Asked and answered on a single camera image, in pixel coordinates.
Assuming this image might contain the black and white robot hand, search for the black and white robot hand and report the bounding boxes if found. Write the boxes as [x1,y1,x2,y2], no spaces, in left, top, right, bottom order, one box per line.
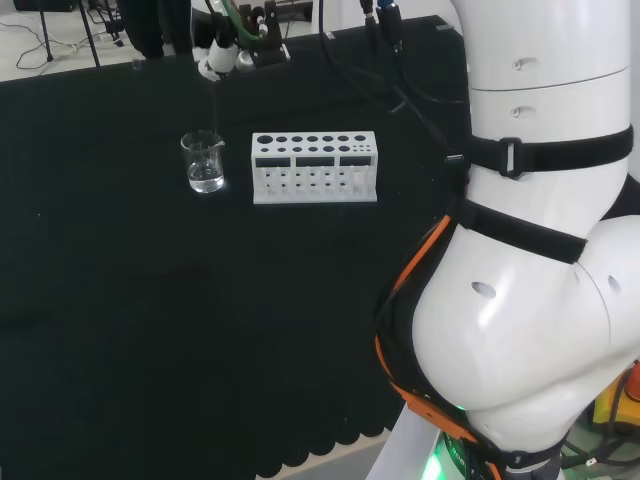
[191,0,292,82]

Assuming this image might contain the clear glass rod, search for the clear glass rod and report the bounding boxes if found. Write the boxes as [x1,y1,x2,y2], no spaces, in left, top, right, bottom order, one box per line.
[208,75,222,146]

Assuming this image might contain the clear glass beaker with water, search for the clear glass beaker with water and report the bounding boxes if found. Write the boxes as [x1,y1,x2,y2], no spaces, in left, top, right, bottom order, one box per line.
[180,129,227,196]

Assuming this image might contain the white test tube rack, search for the white test tube rack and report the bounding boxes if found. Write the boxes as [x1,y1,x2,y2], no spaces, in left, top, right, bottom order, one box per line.
[251,130,379,207]

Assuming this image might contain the black tripod leg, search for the black tripod leg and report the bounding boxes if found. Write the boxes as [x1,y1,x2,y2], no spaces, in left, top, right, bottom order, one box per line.
[37,0,56,64]
[77,0,102,69]

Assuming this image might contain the black bench cloth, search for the black bench cloth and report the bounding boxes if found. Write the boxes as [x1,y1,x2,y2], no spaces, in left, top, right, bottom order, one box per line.
[0,14,474,479]

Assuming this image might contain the yellow stop button box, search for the yellow stop button box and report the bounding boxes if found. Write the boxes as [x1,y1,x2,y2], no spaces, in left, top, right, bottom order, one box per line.
[591,360,640,437]

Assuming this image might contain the thin black cable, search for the thin black cable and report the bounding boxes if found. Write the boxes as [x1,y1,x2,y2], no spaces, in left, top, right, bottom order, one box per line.
[315,0,466,166]

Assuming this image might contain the thick black cable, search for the thick black cable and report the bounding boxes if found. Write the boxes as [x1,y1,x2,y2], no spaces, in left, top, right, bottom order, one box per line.
[360,0,472,105]

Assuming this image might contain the white floor cable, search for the white floor cable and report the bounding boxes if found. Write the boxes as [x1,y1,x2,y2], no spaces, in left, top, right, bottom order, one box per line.
[14,12,126,72]

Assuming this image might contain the orange cable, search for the orange cable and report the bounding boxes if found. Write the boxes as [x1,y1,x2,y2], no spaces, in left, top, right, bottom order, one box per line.
[373,214,504,480]

